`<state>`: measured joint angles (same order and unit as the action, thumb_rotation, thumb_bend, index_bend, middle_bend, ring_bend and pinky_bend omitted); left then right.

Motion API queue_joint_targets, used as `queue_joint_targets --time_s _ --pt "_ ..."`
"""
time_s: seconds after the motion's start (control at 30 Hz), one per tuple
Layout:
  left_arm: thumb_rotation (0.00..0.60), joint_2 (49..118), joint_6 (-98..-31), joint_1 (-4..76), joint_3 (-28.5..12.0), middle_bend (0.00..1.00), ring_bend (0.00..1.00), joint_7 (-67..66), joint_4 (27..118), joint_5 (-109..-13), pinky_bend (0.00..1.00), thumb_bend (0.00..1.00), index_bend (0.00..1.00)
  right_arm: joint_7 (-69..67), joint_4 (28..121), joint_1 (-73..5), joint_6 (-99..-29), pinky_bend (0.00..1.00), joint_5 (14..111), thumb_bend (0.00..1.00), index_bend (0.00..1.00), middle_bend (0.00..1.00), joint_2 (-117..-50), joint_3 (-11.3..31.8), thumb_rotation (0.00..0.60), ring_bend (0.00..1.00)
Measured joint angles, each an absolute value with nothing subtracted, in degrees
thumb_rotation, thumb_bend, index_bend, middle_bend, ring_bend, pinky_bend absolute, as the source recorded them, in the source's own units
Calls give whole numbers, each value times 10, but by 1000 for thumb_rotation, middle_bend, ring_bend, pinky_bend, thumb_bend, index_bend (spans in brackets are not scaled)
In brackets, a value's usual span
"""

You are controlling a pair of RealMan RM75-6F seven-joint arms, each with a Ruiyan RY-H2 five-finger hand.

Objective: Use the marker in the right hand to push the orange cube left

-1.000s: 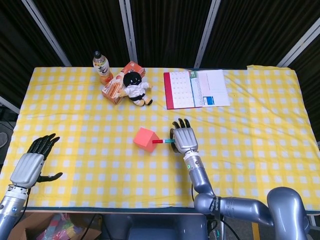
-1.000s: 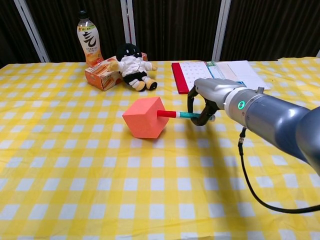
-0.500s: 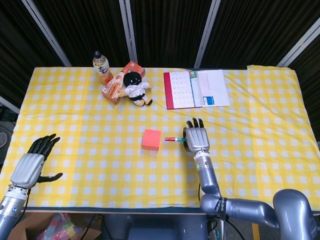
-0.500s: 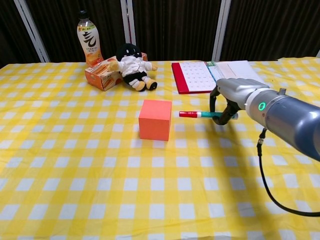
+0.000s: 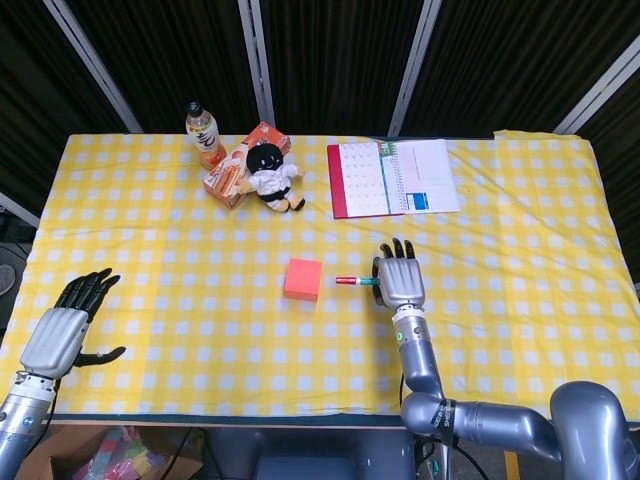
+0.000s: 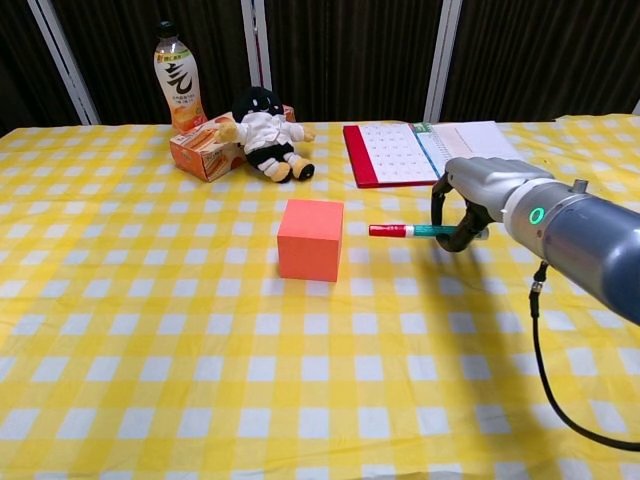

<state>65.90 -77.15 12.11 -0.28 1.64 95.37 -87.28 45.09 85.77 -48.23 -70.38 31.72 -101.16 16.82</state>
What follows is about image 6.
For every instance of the white frame post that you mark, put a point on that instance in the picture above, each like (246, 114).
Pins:
(256, 45)
(65, 57)
(441, 60)

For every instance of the yellow checkered tablecloth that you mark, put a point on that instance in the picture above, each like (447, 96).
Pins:
(250, 350)

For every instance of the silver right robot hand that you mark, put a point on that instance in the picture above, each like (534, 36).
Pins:
(482, 187)

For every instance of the orange tissue box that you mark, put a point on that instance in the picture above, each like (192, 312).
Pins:
(205, 150)

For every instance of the orange drink bottle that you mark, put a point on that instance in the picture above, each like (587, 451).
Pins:
(179, 85)

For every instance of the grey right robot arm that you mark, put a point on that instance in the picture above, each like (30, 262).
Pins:
(580, 235)

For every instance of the dark brown curtain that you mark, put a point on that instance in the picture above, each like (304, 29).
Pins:
(350, 55)

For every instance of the red edged desk calendar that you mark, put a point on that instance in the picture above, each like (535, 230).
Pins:
(400, 152)

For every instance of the orange cube block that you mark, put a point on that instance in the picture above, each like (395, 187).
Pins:
(310, 242)

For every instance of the red capped green marker pen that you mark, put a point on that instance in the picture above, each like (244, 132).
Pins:
(400, 230)

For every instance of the black and white plush doll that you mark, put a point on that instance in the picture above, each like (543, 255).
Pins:
(267, 135)

